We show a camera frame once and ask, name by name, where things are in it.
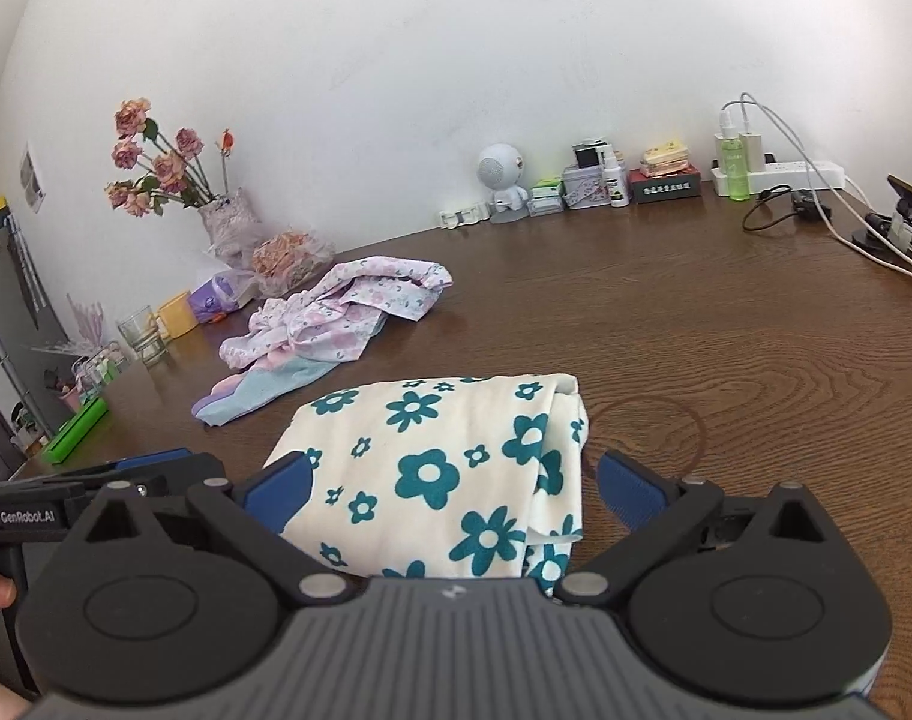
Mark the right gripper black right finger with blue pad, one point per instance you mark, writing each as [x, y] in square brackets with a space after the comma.
[690, 542]

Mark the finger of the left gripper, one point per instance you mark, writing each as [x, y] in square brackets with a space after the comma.
[156, 457]

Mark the light blue garment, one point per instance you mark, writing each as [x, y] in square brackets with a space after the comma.
[267, 380]

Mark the purple packet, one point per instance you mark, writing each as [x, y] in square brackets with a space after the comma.
[225, 293]

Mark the clear glass cup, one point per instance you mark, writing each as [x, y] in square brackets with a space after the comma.
[141, 331]

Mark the green spray bottle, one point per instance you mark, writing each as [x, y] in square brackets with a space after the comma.
[733, 159]

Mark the small white clips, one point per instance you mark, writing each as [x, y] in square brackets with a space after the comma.
[466, 216]

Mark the plastic bag of snacks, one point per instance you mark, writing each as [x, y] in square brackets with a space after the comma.
[287, 260]

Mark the black phone stand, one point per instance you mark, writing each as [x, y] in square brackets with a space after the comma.
[888, 233]

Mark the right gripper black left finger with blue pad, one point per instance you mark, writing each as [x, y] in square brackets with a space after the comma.
[243, 522]

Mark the vase with pink flowers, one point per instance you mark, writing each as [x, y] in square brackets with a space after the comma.
[168, 171]

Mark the pink floral garment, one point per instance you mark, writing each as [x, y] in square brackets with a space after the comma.
[336, 319]

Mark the green white small box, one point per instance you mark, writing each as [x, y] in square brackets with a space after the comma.
[546, 197]

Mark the cream teal flower garment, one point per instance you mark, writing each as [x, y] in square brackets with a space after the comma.
[476, 477]

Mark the yellow snack packs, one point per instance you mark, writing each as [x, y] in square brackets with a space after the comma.
[667, 158]

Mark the yellow mug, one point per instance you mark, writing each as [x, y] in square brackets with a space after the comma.
[177, 316]

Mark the white round robot toy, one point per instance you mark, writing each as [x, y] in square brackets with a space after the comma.
[499, 169]

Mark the green tray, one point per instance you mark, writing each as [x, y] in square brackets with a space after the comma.
[72, 432]

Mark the white charger plug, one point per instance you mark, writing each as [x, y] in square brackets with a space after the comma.
[753, 150]

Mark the white small bottle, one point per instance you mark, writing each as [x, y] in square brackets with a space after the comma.
[616, 180]

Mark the white power strip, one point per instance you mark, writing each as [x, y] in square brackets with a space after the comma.
[797, 175]

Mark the lavender tin box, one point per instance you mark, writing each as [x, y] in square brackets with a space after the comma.
[584, 187]

